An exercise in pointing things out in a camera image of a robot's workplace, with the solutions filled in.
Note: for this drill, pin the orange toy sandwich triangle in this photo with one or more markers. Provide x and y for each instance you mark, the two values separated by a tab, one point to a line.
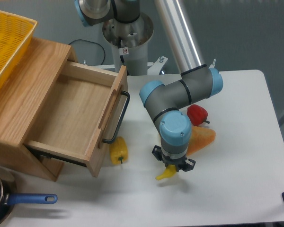
200	138

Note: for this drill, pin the wooden drawer cabinet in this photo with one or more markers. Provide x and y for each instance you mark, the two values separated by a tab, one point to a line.
21	99

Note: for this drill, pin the red toy bell pepper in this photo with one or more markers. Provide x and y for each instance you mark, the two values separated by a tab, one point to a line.
197	115

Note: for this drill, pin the open wooden drawer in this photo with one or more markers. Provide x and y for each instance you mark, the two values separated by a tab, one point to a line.
82	108

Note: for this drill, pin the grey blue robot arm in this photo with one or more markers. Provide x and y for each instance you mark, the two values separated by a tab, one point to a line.
164	102

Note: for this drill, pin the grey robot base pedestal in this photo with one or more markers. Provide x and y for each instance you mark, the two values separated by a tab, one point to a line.
129	44

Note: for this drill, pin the black pan blue handle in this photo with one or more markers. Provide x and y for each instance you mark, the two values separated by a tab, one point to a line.
9	195

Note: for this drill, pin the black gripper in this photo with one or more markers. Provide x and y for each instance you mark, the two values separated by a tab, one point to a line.
181	163

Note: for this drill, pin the black metal drawer handle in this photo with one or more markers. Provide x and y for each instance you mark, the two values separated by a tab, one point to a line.
120	120

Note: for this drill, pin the yellow toy bell pepper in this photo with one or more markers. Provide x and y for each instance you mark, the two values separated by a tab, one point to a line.
118	151

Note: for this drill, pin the yellow toy banana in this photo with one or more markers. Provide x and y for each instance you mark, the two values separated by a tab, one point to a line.
169	172

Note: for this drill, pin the yellow plastic mesh basket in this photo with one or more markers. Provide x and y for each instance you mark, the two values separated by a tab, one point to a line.
16	33

